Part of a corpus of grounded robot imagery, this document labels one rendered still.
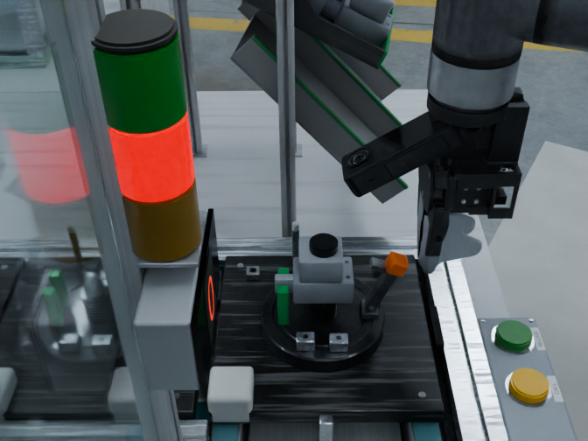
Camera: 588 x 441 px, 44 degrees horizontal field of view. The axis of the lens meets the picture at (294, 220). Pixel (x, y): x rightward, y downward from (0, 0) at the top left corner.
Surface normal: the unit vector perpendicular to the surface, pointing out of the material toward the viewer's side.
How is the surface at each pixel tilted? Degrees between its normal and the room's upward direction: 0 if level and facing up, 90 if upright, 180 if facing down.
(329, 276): 90
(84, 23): 90
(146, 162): 90
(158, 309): 0
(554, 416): 0
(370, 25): 90
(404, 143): 31
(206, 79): 1
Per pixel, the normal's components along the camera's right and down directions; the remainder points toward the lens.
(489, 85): 0.19, 0.61
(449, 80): -0.72, 0.44
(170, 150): 0.63, 0.48
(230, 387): -0.01, -0.78
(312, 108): -0.18, 0.62
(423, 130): -0.52, -0.69
